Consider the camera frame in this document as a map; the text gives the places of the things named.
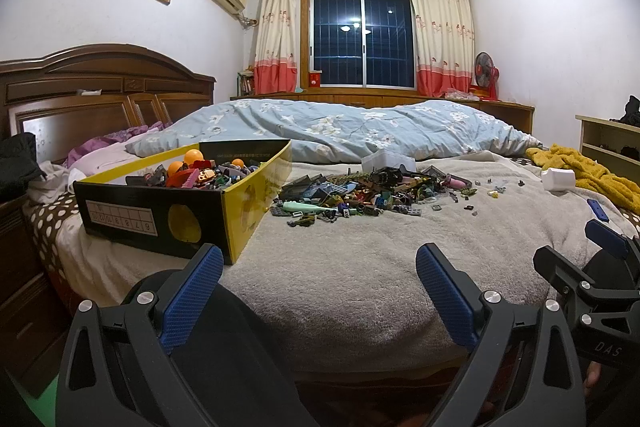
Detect white plastic cup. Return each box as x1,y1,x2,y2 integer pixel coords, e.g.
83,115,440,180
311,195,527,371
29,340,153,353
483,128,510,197
541,167,577,192

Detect blue floral duvet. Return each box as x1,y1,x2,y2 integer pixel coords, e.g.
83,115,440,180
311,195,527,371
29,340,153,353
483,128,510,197
125,99,543,164

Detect pile of toys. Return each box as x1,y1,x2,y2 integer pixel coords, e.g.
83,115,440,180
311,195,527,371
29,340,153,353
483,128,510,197
125,148,263,192

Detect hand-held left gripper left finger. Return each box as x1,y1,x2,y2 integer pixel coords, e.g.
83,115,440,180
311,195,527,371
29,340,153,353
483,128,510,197
55,244,225,427

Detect yellow black cardboard box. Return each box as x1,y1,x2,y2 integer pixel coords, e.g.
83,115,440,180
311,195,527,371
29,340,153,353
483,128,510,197
72,138,293,266

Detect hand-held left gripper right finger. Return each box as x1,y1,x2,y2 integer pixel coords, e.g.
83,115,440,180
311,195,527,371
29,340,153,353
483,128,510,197
415,243,586,427

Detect brown wooden headboard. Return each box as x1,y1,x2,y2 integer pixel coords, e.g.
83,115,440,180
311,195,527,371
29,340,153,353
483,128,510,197
0,43,217,152

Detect brown polka dot sheet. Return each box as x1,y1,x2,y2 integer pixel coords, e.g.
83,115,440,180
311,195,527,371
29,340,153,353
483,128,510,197
22,202,91,258

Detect cream and red curtain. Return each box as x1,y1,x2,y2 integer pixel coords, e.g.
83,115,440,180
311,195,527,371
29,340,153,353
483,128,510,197
406,0,476,98
252,0,301,96

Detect wooden window cabinet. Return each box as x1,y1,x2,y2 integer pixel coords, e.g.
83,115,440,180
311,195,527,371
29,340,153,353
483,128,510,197
230,88,536,132

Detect yellow fuzzy blanket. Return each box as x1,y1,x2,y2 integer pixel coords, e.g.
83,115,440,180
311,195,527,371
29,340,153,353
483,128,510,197
525,144,640,210

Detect clear plastic container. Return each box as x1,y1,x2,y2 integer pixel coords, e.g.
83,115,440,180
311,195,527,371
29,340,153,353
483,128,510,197
361,150,417,172

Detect white crumpled clothes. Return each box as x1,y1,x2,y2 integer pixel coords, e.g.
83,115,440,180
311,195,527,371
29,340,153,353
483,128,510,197
25,161,76,208

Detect pink pillow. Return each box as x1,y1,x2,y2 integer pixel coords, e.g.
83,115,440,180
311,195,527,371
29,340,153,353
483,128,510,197
67,139,166,182

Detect beige wooden shelf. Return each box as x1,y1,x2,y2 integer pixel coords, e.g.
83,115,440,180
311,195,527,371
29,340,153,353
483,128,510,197
575,114,640,168

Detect purple cloth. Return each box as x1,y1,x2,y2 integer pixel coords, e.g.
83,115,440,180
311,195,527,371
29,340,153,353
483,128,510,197
67,122,166,168

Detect black cloth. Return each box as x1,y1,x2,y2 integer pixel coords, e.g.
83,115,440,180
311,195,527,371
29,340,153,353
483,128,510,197
0,132,48,202

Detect pile of building bricks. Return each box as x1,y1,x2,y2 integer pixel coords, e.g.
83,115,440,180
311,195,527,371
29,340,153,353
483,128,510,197
272,164,501,228

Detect red standing fan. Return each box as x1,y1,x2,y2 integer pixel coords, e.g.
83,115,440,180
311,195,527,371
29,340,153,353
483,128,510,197
469,52,501,100

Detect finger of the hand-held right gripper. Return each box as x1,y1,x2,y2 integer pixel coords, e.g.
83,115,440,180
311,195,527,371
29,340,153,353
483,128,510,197
532,219,640,304
586,198,613,223

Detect dark cloth on shelf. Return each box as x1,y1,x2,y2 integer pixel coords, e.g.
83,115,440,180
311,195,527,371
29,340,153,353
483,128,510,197
607,95,640,128

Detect wooden framed window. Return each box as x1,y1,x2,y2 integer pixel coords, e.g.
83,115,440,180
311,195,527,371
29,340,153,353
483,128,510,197
301,0,417,90

